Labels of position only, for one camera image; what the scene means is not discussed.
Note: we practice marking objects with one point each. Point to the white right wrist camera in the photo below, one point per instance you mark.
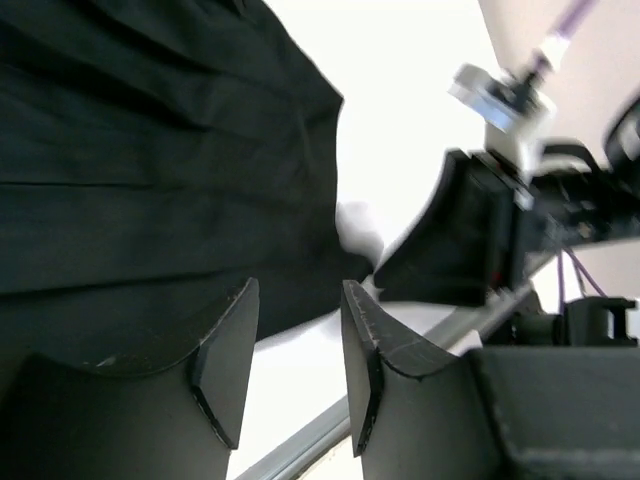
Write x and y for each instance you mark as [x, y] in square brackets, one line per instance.
[517, 115]

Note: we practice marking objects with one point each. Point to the black pleated skirt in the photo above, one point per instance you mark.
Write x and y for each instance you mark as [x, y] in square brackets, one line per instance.
[155, 154]

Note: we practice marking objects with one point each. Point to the aluminium table edge rail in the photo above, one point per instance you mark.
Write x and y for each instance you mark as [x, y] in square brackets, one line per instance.
[297, 409]

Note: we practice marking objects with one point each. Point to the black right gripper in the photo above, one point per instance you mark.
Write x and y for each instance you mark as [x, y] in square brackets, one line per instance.
[454, 254]

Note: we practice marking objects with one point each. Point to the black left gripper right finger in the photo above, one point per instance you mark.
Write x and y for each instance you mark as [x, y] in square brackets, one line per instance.
[543, 396]

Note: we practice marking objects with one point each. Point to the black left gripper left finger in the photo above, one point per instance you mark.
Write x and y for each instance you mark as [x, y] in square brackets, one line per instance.
[170, 407]

